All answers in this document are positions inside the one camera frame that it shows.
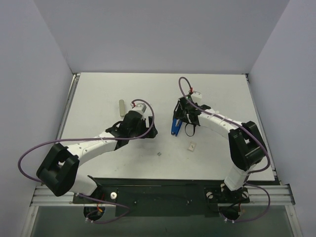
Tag beige white stapler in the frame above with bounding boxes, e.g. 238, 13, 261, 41
118, 99, 125, 118

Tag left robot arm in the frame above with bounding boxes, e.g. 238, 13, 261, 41
36, 111, 158, 203

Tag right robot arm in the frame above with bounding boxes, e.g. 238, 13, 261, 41
173, 96, 267, 202

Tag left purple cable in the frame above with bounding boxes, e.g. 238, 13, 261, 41
17, 99, 156, 185

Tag purple cable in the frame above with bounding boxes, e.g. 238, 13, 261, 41
17, 99, 156, 185
178, 77, 272, 224

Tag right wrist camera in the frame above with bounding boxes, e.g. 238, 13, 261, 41
188, 91, 202, 104

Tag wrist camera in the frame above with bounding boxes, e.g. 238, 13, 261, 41
131, 103, 147, 116
188, 91, 202, 104

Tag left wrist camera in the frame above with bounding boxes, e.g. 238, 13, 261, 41
131, 103, 147, 116

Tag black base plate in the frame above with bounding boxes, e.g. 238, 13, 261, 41
69, 176, 255, 219

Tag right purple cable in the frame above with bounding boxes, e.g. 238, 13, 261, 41
178, 77, 272, 224

